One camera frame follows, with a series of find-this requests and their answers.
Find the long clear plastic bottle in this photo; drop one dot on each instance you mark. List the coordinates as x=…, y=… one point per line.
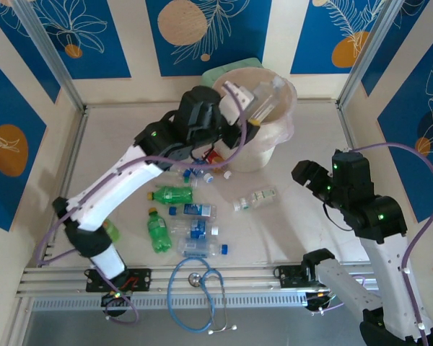
x=265, y=101

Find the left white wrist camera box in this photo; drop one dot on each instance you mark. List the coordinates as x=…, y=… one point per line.
x=232, y=108

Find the aluminium frame post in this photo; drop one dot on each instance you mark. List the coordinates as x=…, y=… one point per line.
x=48, y=47
x=376, y=36

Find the clear blue-label blue-cap bottle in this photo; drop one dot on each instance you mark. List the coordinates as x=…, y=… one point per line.
x=193, y=209

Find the orange bottle red label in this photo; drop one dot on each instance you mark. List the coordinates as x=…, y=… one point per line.
x=227, y=174

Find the pale green plastic box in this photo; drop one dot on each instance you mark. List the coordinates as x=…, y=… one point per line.
x=209, y=77

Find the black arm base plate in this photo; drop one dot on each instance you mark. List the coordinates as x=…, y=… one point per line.
x=287, y=275
x=144, y=279

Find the blue stethoscope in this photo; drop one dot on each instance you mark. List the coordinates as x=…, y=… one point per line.
x=193, y=279

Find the green bottle yellow cap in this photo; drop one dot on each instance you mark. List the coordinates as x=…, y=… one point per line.
x=173, y=194
x=158, y=232

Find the clear plastic bin liner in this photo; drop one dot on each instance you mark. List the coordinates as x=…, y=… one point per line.
x=252, y=76

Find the small clear green-white-label bottle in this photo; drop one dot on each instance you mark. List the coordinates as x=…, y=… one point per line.
x=261, y=195

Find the clear blue-label white-cap bottle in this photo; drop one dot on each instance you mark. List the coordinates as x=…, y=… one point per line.
x=197, y=229

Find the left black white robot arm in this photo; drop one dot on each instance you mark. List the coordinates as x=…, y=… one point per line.
x=104, y=191

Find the small green jar orange label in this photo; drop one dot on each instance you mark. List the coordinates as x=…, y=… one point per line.
x=112, y=230

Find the aluminium table side rail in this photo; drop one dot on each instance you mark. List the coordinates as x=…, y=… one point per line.
x=71, y=162
x=346, y=122

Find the grey metal panel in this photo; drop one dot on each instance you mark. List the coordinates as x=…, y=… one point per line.
x=274, y=328

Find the white ribbed waste bin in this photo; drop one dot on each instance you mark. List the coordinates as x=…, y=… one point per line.
x=260, y=155

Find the clear blue-cap water bottle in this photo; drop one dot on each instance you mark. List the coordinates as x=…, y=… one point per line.
x=198, y=248

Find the black connector module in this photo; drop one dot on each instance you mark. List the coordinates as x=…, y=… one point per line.
x=315, y=304
x=112, y=300

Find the crushed clear blue-cap bottle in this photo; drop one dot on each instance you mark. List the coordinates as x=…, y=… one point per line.
x=186, y=174

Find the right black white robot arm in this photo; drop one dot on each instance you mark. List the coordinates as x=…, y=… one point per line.
x=389, y=274

